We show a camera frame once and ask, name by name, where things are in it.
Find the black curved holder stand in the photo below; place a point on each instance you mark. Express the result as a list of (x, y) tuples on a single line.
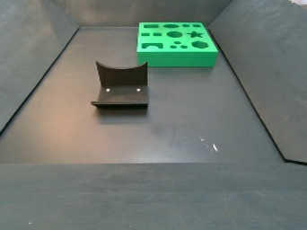
[(123, 86)]

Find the green shape sorter box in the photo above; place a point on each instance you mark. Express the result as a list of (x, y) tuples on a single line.
[(175, 44)]

